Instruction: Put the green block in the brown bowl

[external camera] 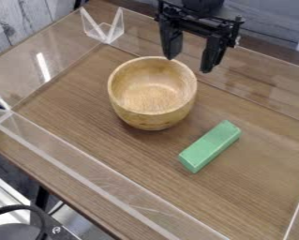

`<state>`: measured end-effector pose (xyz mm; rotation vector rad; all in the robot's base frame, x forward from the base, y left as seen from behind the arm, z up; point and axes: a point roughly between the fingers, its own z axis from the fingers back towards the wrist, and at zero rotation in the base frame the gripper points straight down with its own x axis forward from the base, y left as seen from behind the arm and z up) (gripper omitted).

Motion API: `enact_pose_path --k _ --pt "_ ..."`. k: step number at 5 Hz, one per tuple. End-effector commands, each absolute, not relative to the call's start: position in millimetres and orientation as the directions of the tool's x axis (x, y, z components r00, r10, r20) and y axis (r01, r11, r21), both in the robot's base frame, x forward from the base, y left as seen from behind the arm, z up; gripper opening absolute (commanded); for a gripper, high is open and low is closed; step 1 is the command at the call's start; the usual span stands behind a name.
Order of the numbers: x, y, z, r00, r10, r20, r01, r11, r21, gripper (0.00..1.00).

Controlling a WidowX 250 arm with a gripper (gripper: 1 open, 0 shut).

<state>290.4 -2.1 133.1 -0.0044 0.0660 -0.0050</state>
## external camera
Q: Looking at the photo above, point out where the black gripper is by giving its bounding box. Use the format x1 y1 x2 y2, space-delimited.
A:
155 0 244 73

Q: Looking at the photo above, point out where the green rectangular block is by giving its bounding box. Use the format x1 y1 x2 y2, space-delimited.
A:
178 120 242 173

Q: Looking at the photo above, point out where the brown wooden bowl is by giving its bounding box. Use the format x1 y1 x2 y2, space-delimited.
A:
108 56 198 131

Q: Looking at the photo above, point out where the black table leg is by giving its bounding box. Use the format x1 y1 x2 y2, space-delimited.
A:
35 187 49 210

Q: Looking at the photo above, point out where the clear acrylic tray wall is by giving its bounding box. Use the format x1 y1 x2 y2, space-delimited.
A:
0 2 299 240

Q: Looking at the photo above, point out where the black metal bracket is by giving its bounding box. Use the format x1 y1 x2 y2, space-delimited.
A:
43 215 81 240

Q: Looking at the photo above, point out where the black cable loop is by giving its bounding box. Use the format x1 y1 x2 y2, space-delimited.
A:
0 204 49 240

